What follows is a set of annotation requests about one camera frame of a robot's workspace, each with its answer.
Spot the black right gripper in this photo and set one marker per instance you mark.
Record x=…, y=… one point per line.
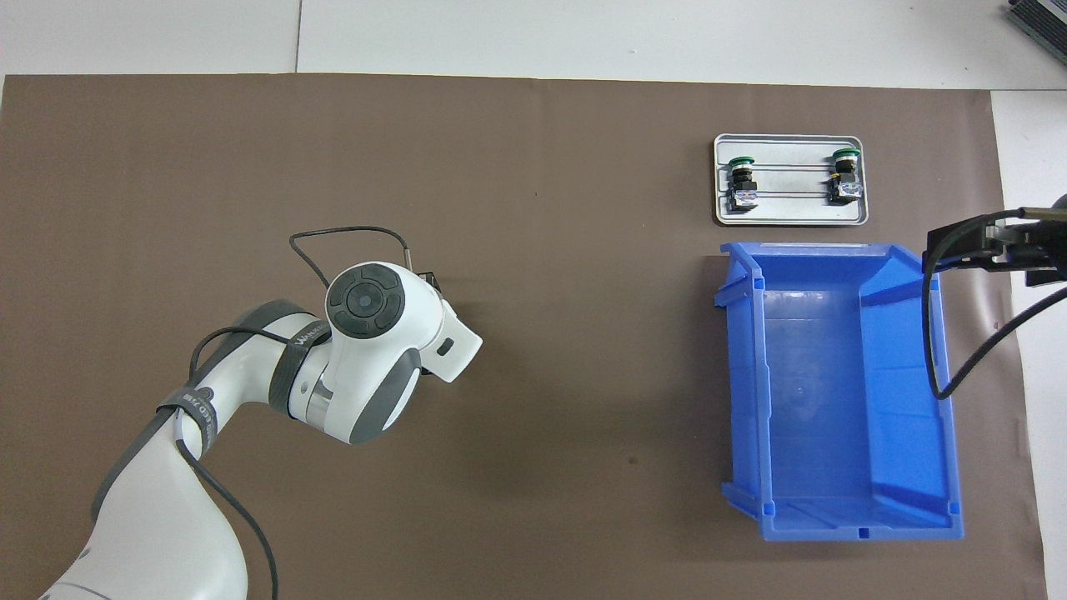
x=1054, y=250

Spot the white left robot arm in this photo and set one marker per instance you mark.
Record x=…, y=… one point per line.
x=375, y=350

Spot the brown paper table mat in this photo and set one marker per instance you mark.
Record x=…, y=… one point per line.
x=500, y=167

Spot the grey metal tray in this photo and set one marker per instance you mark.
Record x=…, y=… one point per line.
x=792, y=212

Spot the blue plastic storage bin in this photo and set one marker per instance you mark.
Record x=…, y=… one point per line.
x=834, y=400

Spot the dark grey ribbed device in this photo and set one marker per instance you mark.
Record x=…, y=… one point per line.
x=1042, y=25

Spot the green push button switch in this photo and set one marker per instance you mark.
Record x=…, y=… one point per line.
x=742, y=183
x=844, y=179

